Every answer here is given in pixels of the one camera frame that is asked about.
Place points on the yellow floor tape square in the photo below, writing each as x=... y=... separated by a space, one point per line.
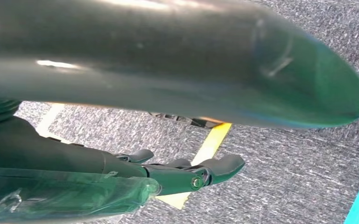
x=211 y=143

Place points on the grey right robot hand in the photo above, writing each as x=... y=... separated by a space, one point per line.
x=136 y=55

